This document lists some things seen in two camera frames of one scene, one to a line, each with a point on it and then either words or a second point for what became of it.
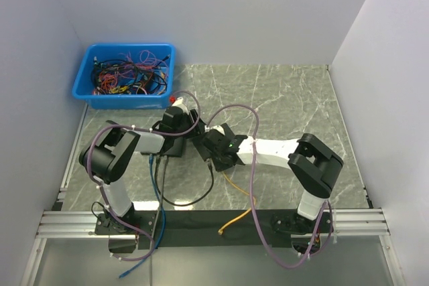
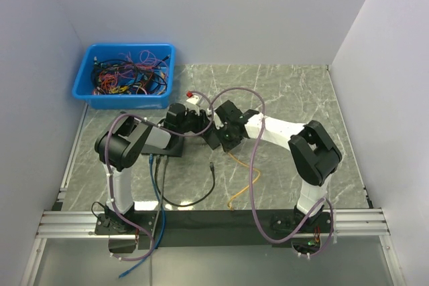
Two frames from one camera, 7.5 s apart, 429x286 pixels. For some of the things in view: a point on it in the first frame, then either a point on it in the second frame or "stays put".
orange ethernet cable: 220,230 to 249,186
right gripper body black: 219,163 to 227,136
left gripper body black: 188,124 stays put
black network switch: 173,147 stays put
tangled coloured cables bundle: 141,73 stays put
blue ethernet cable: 163,233 stays put
